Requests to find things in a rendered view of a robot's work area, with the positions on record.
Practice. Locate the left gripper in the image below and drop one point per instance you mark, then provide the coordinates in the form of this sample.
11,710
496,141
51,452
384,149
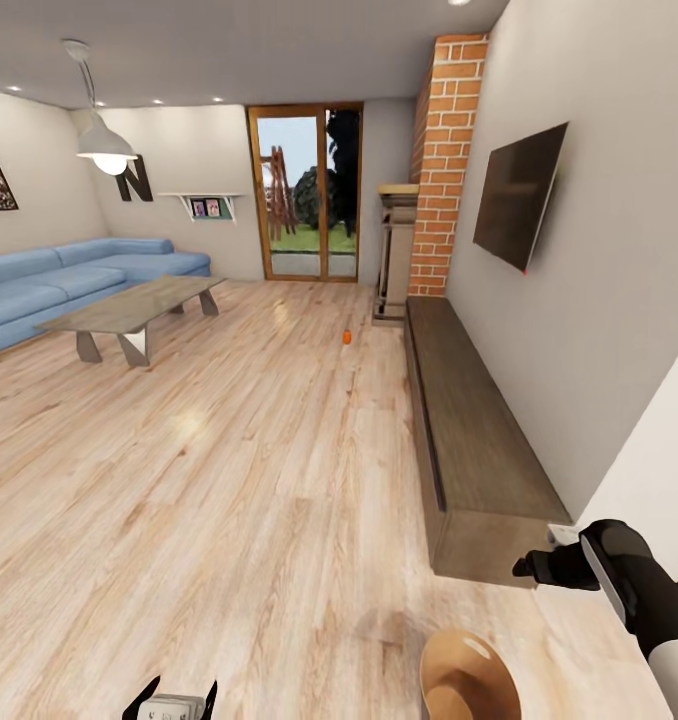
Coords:
132,711

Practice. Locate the wall mounted tv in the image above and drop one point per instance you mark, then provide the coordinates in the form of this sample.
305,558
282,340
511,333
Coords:
517,187

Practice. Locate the cabinet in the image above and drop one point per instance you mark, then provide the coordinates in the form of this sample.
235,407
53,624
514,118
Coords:
487,498

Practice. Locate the trash can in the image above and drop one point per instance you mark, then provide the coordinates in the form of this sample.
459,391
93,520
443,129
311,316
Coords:
459,683

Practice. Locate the room light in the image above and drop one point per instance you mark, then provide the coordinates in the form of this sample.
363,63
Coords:
98,139

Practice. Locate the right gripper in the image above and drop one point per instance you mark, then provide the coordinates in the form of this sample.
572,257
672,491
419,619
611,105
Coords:
552,568

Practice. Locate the wood fireplace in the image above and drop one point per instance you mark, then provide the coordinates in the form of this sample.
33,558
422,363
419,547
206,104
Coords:
398,220

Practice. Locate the decorative sign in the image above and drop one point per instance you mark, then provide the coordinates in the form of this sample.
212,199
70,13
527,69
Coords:
141,185

